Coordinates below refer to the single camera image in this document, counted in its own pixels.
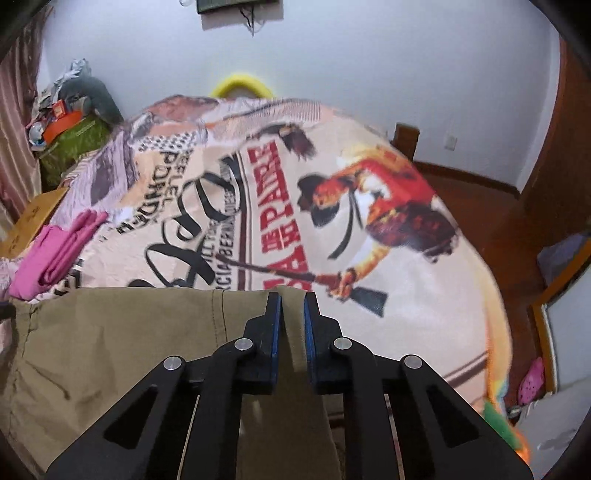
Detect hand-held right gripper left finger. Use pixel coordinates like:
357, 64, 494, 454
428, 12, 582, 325
46, 292, 282, 480

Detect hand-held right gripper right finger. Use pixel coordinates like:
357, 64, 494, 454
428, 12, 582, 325
303, 292, 532, 480

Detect khaki pants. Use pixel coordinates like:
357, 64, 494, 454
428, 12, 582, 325
0, 285, 345, 480

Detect printed blanket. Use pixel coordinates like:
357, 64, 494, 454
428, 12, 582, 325
46, 95, 529, 457

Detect pink shoe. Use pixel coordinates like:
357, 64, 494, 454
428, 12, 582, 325
517, 357, 546, 404

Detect pink folded garment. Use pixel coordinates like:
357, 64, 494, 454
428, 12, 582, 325
9, 210, 108, 300

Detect yellow foam tube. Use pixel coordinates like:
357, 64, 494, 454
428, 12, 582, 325
210, 71, 274, 100

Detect purple cloth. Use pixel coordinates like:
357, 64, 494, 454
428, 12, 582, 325
538, 233, 591, 284

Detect wood framed mirror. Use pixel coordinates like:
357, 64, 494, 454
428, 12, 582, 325
531, 240, 591, 393

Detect wooden lap desk board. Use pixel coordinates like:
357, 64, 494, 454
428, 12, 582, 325
0, 187, 70, 259

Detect green patterned bag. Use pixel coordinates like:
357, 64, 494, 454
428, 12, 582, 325
39, 113, 114, 190

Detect orange box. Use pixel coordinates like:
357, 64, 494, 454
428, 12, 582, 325
44, 111, 84, 141

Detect wooden wardrobe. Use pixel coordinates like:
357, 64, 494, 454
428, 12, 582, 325
517, 37, 591, 296

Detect crumpled pale cloth pile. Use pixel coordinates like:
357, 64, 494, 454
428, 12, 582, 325
39, 58, 90, 107

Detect striped pink curtain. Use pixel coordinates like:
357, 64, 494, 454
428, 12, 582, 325
0, 9, 51, 222

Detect wooden bed post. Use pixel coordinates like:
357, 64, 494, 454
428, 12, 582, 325
393, 122, 420, 162

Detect black hanging cable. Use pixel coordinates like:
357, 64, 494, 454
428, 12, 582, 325
240, 7, 259, 38

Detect black wall television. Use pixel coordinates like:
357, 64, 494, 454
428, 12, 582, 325
196, 0, 280, 14

